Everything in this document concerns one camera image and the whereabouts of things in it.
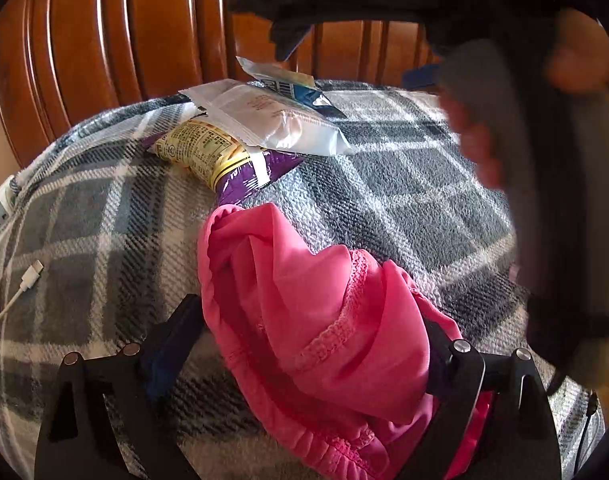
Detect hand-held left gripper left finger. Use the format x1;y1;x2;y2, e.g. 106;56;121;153
34;294;205;480

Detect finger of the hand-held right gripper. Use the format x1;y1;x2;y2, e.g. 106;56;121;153
228;0;435;62
401;50;447;89

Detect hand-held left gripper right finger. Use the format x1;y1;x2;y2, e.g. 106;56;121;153
399;317;562;480

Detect pink cloth shorts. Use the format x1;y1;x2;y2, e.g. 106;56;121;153
197;202;495;480

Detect person's right hand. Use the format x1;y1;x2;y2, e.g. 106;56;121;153
447;7;609;191

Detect blue and white packet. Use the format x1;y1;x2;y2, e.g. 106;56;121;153
236;56;347;120

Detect white snack packet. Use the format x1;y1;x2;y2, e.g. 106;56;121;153
178;80;357;157

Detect grey plaid blanket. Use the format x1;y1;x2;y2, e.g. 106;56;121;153
0;79;605;480

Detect yellow and purple snack packet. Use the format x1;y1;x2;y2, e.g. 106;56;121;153
144;117;305;206

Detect wooden headboard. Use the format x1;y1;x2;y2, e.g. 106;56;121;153
0;0;435;168

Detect black cable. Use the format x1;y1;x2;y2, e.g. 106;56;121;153
574;390;602;480

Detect white USB cable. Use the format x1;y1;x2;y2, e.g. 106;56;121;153
0;260;45;323

